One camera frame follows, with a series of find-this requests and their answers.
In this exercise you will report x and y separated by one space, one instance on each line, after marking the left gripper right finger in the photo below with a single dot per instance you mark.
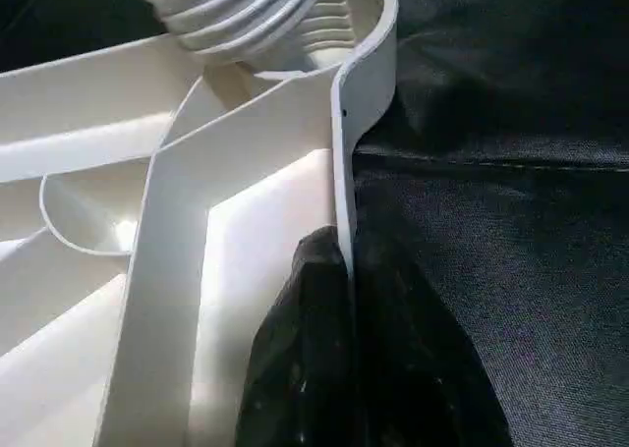
413 368

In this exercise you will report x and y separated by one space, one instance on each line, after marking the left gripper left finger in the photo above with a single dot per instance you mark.
305 368

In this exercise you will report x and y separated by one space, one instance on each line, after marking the white plastic table top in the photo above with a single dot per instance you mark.
147 270

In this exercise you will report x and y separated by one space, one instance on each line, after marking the white plastic table leg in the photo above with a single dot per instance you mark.
236 15

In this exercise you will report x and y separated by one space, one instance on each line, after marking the black mat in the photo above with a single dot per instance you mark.
511 221

